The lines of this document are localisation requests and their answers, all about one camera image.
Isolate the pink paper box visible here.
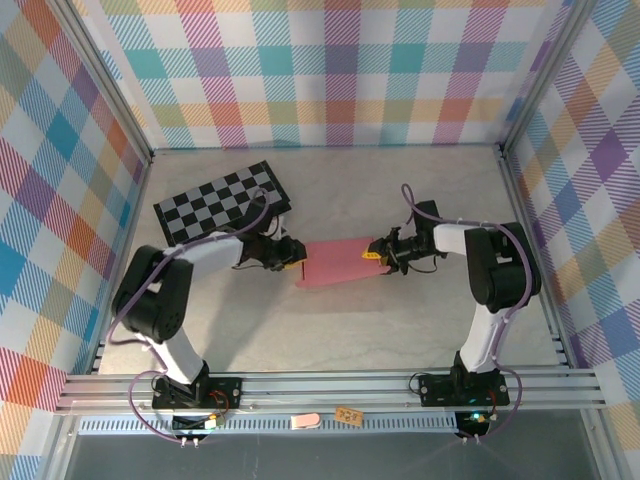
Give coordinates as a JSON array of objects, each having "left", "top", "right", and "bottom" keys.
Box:
[{"left": 294, "top": 237, "right": 391, "bottom": 290}]

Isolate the aluminium corner post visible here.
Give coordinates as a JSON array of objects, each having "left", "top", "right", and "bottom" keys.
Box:
[
  {"left": 499, "top": 0, "right": 604, "bottom": 159},
  {"left": 49, "top": 0, "right": 155, "bottom": 164}
]

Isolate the white slotted cable duct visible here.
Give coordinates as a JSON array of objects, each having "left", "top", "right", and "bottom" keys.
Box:
[{"left": 77, "top": 415, "right": 462, "bottom": 436}]

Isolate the small circuit board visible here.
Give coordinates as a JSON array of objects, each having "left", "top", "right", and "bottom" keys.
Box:
[
  {"left": 454, "top": 410, "right": 492, "bottom": 435},
  {"left": 172, "top": 412, "right": 226, "bottom": 434}
]

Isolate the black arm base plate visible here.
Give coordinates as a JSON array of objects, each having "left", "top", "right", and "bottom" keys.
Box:
[
  {"left": 416, "top": 373, "right": 512, "bottom": 408},
  {"left": 151, "top": 375, "right": 244, "bottom": 412}
]

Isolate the thin black right gripper cable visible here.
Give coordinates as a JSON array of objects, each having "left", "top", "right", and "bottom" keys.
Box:
[{"left": 399, "top": 252, "right": 449, "bottom": 277}]

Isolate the aluminium slotted mounting rail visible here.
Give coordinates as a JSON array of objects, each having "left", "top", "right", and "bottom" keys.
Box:
[{"left": 53, "top": 366, "right": 607, "bottom": 415}]

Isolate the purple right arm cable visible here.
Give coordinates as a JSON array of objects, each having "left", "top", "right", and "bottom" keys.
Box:
[{"left": 401, "top": 183, "right": 536, "bottom": 444}]

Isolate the thin aluminium wall rail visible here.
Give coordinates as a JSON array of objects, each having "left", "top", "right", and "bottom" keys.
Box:
[{"left": 149, "top": 144, "right": 504, "bottom": 152}]

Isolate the black grey folding chessboard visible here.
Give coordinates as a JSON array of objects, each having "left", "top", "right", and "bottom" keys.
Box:
[{"left": 152, "top": 159, "right": 293, "bottom": 247}]

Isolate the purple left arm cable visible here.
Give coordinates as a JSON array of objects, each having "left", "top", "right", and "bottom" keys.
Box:
[{"left": 107, "top": 187, "right": 271, "bottom": 444}]

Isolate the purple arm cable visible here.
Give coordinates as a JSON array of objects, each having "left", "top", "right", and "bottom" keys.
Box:
[
  {"left": 401, "top": 183, "right": 536, "bottom": 444},
  {"left": 107, "top": 187, "right": 271, "bottom": 444}
]

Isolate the aluminium frame leg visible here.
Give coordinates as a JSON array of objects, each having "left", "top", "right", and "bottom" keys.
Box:
[
  {"left": 38, "top": 413, "right": 81, "bottom": 480},
  {"left": 582, "top": 410, "right": 624, "bottom": 480}
]

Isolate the aluminium side rail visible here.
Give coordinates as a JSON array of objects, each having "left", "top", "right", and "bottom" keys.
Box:
[{"left": 499, "top": 144, "right": 576, "bottom": 370}]

